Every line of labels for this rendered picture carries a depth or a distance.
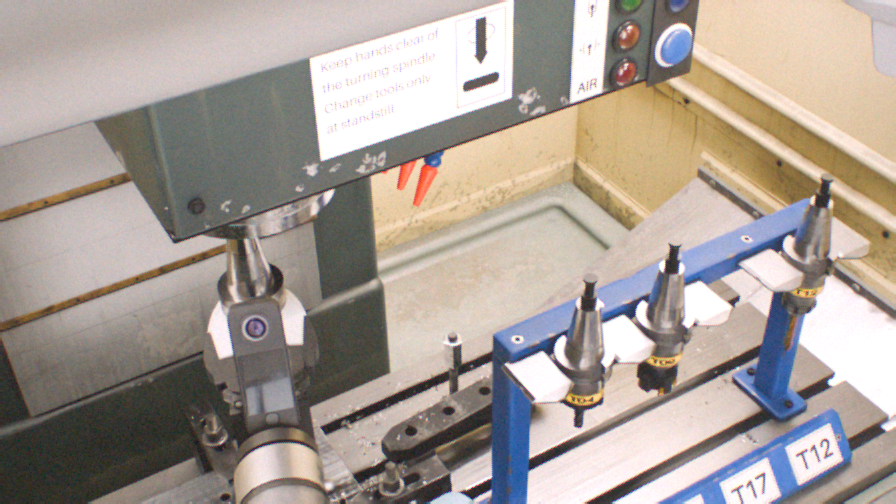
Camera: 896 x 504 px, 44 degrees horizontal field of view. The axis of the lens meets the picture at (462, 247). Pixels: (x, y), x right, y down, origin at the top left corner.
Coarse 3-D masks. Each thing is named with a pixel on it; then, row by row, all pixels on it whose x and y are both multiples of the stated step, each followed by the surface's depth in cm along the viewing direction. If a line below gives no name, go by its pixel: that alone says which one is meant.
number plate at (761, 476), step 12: (756, 468) 140; (768, 468) 141; (732, 480) 138; (744, 480) 139; (756, 480) 140; (768, 480) 140; (732, 492) 138; (744, 492) 139; (756, 492) 140; (768, 492) 140
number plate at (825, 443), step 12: (816, 432) 144; (828, 432) 145; (792, 444) 143; (804, 444) 143; (816, 444) 144; (828, 444) 145; (792, 456) 142; (804, 456) 143; (816, 456) 144; (828, 456) 145; (840, 456) 145; (792, 468) 142; (804, 468) 143; (816, 468) 144; (804, 480) 143
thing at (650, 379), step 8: (640, 368) 127; (648, 368) 126; (672, 368) 126; (640, 376) 128; (648, 376) 126; (656, 376) 126; (664, 376) 125; (672, 376) 126; (640, 384) 128; (648, 384) 126; (656, 384) 126; (664, 384) 126; (672, 384) 128; (664, 392) 127
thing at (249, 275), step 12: (228, 240) 102; (240, 240) 101; (252, 240) 102; (228, 252) 102; (240, 252) 102; (252, 252) 102; (264, 252) 104; (228, 264) 103; (240, 264) 102; (252, 264) 103; (264, 264) 104; (228, 276) 104; (240, 276) 103; (252, 276) 103; (264, 276) 104; (228, 288) 105; (240, 288) 104; (252, 288) 104; (264, 288) 105
